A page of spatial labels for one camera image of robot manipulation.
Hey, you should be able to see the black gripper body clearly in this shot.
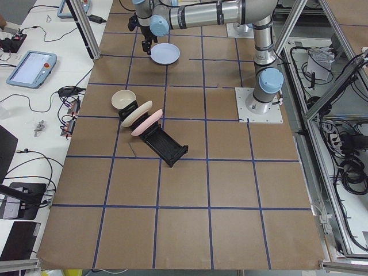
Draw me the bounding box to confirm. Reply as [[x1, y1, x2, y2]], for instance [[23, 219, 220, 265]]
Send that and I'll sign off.
[[128, 13, 157, 45]]

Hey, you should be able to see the blue plate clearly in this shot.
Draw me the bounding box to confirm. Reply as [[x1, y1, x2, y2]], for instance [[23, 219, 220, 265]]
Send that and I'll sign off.
[[151, 43, 181, 65]]

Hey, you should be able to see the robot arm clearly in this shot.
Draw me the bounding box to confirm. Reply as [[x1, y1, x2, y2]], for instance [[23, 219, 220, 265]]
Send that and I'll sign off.
[[128, 0, 284, 114]]

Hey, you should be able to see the cream white plate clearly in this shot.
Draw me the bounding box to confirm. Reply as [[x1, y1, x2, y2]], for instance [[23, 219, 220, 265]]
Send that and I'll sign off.
[[121, 101, 153, 128]]

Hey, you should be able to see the pink plate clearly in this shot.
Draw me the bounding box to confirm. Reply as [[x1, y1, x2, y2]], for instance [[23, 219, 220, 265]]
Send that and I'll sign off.
[[131, 109, 163, 136]]

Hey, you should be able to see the black power adapter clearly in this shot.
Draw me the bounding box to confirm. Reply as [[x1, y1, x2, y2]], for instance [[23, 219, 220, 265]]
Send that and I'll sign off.
[[88, 14, 107, 24]]

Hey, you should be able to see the small white bowl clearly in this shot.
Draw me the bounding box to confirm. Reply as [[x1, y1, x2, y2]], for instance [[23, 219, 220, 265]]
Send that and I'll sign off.
[[111, 90, 136, 110]]

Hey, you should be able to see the teach pendant tablet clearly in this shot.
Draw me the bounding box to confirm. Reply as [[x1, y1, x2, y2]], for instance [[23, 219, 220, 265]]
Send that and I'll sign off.
[[57, 0, 93, 18], [6, 51, 58, 89]]

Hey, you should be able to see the black dish rack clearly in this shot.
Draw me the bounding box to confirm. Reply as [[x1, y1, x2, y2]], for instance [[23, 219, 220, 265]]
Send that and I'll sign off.
[[118, 101, 189, 167]]

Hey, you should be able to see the aluminium frame post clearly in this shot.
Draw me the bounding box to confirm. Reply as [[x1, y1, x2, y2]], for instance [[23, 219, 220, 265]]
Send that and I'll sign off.
[[66, 0, 101, 60]]

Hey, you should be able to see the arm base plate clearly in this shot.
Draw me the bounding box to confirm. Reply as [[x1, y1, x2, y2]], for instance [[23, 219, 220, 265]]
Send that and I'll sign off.
[[226, 22, 254, 39], [235, 87, 283, 124]]

